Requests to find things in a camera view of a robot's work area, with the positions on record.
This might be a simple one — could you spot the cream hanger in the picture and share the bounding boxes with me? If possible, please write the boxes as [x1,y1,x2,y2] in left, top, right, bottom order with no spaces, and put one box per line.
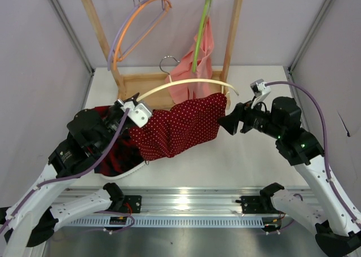
[138,70,239,101]

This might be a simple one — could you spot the red polka dot skirt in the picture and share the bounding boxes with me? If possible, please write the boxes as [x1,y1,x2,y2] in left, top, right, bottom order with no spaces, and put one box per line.
[129,93,227,161]

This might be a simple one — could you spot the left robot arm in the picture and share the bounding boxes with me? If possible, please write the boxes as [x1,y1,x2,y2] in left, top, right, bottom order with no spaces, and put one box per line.
[1,98,152,256]

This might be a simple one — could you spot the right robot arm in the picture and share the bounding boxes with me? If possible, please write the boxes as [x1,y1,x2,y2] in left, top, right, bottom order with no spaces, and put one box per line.
[218,97,360,256]

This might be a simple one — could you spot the pink pleated skirt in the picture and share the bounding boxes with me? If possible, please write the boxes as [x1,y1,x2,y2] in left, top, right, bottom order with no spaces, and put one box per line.
[168,16,215,105]

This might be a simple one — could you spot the purple hanger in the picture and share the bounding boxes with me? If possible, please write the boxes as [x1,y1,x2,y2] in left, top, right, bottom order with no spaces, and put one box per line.
[107,0,172,71]

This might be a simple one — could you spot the orange hanger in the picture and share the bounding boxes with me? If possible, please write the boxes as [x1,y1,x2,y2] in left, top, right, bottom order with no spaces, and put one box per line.
[121,1,161,50]

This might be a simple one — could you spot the green hanger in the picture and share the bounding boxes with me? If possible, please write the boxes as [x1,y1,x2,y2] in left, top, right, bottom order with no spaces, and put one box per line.
[192,0,213,73]

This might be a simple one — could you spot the red plaid garment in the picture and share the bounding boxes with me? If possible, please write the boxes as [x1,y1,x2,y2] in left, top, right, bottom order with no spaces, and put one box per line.
[94,106,144,177]

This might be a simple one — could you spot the wooden clothes rack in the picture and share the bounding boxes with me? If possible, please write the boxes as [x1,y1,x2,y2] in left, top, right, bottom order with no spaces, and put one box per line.
[72,0,243,109]

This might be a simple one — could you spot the white plastic basket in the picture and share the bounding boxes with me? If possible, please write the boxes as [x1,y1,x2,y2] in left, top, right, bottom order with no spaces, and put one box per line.
[100,160,149,180]

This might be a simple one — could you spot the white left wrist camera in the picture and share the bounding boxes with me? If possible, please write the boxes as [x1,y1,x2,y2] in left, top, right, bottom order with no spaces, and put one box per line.
[117,98,152,128]

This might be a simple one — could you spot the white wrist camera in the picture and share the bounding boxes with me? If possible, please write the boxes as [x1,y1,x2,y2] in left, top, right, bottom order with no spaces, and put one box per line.
[250,79,271,108]
[117,98,152,128]

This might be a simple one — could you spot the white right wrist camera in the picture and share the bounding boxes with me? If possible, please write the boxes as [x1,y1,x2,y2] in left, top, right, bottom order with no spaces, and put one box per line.
[250,79,271,108]

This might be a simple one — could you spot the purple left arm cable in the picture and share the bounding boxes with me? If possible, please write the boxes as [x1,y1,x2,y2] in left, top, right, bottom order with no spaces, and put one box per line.
[0,107,136,238]

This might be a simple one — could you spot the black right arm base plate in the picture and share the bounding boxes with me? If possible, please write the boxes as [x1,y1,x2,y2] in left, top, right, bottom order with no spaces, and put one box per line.
[235,195,266,214]

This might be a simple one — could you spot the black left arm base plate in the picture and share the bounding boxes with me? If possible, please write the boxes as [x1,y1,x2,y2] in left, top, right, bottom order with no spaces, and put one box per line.
[108,195,142,214]

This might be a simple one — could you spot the aluminium mounting rail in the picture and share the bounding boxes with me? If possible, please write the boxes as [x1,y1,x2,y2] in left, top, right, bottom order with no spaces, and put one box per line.
[53,186,347,216]

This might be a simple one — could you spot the white slotted cable duct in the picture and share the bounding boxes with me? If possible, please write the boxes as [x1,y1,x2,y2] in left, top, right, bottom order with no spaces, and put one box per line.
[67,216,265,228]

